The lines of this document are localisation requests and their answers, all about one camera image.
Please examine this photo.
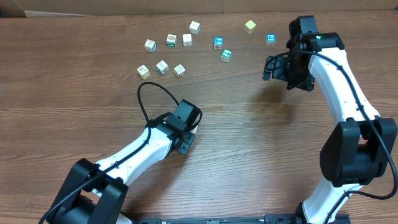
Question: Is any red edged bee block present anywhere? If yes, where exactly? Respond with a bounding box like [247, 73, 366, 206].
[174, 64, 187, 78]

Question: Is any yellow letter wooden block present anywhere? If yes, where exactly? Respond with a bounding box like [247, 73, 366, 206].
[137, 65, 150, 79]

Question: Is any red elephant wooden block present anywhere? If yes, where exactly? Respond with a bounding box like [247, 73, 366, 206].
[190, 126, 198, 134]

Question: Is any white block near arm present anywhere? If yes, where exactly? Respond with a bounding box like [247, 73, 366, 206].
[156, 60, 169, 75]

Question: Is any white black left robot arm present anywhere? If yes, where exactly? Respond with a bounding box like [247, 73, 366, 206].
[40, 100, 203, 223]

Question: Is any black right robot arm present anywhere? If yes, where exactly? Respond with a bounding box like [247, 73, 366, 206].
[262, 16, 397, 224]

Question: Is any far blue wooden block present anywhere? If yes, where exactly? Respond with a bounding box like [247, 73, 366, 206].
[265, 34, 276, 46]

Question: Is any far yellow wooden block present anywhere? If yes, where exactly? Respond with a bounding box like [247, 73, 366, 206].
[244, 20, 256, 34]

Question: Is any green top wooden block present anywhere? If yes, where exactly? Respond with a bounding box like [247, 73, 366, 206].
[220, 49, 233, 62]

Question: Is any blue top wooden block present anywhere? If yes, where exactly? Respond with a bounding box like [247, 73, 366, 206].
[213, 37, 223, 50]

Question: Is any white blue wooden block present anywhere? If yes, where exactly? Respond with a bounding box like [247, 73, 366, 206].
[144, 39, 157, 53]

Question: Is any green red wooden block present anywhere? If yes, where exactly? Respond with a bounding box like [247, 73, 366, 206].
[166, 34, 177, 47]

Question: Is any plain white wooden block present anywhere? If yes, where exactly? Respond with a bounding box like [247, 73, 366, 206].
[182, 34, 192, 47]

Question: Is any white block dark edge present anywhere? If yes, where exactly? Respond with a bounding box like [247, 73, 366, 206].
[189, 21, 200, 35]

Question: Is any cardboard backdrop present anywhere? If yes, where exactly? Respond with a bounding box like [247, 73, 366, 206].
[1, 0, 397, 17]

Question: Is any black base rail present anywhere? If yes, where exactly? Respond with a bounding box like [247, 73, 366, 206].
[124, 213, 352, 224]

